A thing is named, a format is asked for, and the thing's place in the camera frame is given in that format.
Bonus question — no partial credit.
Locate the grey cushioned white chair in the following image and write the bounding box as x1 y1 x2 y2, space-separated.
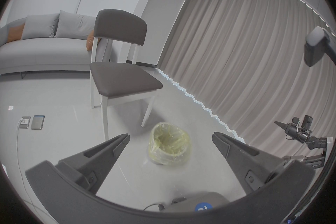
89 9 163 141

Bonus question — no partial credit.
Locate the pale grey sofa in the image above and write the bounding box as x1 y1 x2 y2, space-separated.
0 10 113 79

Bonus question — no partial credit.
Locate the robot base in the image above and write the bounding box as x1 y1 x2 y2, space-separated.
157 191 231 215

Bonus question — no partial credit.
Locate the yellow plastic bag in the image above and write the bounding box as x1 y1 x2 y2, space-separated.
148 122 190 166

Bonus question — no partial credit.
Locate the white trash bin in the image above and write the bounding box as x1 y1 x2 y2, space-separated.
148 123 190 166

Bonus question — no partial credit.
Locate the orange cushion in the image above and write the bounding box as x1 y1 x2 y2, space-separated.
8 24 26 43
86 30 95 52

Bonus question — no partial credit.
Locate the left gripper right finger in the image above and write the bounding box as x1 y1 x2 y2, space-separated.
212 132 285 196

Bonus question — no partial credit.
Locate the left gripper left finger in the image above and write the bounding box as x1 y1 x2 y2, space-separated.
56 134 131 194

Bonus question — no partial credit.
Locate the grey cushion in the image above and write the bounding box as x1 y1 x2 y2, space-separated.
20 13 60 40
55 10 97 40

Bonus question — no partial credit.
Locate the black cable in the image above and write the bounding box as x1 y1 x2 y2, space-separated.
143 203 166 212

